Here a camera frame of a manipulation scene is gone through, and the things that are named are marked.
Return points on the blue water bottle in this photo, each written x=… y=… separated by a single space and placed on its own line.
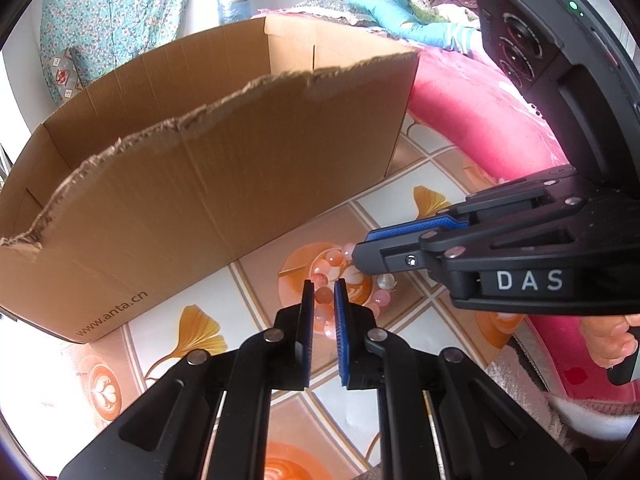
x=232 y=5

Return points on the pink floral blanket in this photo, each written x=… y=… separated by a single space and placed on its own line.
x=460 y=100

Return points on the brown cardboard box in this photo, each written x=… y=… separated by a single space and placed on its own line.
x=200 y=185

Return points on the blue floral quilt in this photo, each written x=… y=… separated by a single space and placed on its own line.
x=380 y=0

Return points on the teal floral hanging cloth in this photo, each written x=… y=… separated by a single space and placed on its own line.
x=110 y=10

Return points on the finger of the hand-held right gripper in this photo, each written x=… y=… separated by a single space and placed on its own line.
x=420 y=225
x=395 y=257

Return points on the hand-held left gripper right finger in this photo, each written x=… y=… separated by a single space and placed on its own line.
x=342 y=330

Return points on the grey lace bedspread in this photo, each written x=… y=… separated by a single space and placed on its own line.
x=325 y=12

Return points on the person's right hand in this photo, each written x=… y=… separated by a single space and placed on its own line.
x=607 y=345

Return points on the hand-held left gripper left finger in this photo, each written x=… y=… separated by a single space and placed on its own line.
x=309 y=320

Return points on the grey red patterned pillow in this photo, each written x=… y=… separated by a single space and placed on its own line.
x=62 y=75

